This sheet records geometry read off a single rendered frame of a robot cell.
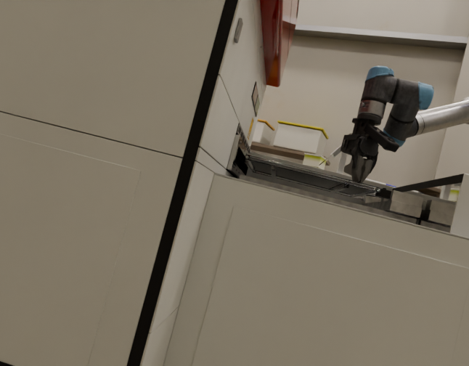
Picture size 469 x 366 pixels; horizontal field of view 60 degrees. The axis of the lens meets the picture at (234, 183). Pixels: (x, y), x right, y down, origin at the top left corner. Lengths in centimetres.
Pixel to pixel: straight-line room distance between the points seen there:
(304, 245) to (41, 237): 51
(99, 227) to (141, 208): 8
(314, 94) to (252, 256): 386
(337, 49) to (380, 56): 47
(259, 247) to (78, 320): 38
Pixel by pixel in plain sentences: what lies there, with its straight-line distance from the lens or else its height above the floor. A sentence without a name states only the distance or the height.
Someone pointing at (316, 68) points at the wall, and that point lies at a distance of 475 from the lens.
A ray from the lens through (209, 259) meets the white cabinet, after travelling 90.
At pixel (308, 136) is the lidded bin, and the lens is 397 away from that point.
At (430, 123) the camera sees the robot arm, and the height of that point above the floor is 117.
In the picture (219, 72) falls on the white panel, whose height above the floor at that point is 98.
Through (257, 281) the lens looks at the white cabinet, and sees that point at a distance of 89.
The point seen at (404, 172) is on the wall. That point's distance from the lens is 437.
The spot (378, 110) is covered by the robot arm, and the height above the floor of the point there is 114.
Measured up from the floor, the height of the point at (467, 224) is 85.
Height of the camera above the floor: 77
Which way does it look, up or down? 3 degrees up
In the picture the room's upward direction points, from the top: 15 degrees clockwise
